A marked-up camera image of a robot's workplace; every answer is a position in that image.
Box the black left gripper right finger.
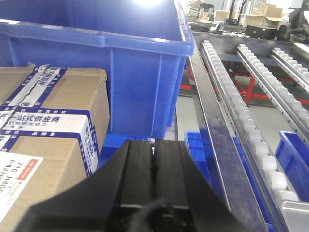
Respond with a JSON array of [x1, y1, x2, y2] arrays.
[[154, 140, 244, 232]]

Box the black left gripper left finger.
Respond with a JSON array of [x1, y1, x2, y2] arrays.
[[15, 140, 153, 232]]

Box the silver ribbed metal tray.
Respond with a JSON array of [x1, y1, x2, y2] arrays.
[[282, 201, 309, 232]]

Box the small blue bin below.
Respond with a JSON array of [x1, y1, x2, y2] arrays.
[[184, 131, 274, 232]]

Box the white roller track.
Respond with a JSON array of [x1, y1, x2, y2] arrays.
[[271, 47, 309, 92], [201, 40, 300, 208], [237, 44, 309, 141]]

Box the taped cardboard box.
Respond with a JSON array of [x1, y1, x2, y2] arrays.
[[0, 65, 110, 232]]

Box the blue bin lower right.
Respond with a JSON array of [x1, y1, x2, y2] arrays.
[[275, 131, 309, 202]]

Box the large blue plastic crate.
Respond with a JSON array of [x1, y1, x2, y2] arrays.
[[0, 0, 194, 139]]

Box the black box on table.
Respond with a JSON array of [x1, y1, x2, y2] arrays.
[[245, 25, 277, 40]]

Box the open cardboard boxes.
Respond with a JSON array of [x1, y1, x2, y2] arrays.
[[241, 3, 287, 28]]

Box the blue shelf divider rail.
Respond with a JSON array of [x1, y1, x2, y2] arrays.
[[186, 46, 268, 232]]

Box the red steel frame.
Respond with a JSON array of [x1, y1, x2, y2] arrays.
[[179, 61, 309, 105]]

